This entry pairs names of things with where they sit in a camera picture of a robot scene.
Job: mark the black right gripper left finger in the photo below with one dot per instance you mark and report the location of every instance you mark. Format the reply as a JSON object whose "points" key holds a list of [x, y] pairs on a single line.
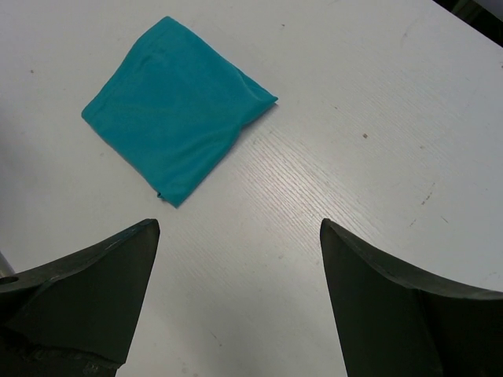
{"points": [[77, 315]]}

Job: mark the teal t-shirt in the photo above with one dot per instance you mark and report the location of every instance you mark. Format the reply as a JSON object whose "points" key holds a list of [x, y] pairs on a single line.
{"points": [[174, 108]]}

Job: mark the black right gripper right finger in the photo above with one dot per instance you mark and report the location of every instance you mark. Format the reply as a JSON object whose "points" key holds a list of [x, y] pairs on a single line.
{"points": [[395, 319]]}

